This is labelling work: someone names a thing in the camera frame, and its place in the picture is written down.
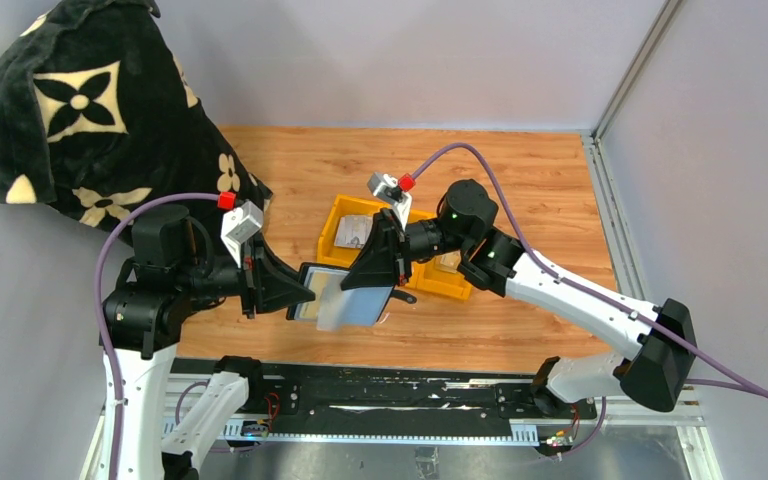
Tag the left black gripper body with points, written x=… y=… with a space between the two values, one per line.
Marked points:
x=249 y=276

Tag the gold VIP card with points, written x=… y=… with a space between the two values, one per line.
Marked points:
x=327 y=308

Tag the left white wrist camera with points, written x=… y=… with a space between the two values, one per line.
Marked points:
x=238 y=226

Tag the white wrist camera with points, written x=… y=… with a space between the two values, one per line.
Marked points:
x=385 y=188
x=238 y=226

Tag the black floral blanket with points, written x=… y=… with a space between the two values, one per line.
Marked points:
x=97 y=118

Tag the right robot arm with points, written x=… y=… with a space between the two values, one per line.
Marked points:
x=650 y=356

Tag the aluminium frame post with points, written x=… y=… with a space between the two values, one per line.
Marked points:
x=659 y=27

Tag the beige cards in right bin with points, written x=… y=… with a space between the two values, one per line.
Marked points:
x=449 y=262

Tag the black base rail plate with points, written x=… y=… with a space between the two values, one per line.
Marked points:
x=295 y=402

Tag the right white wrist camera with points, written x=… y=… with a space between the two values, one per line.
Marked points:
x=385 y=188

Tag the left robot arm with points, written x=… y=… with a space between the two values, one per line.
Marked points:
x=141 y=324

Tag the yellow three-compartment bin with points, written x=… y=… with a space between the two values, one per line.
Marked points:
x=431 y=277

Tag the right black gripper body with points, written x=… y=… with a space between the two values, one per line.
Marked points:
x=404 y=267

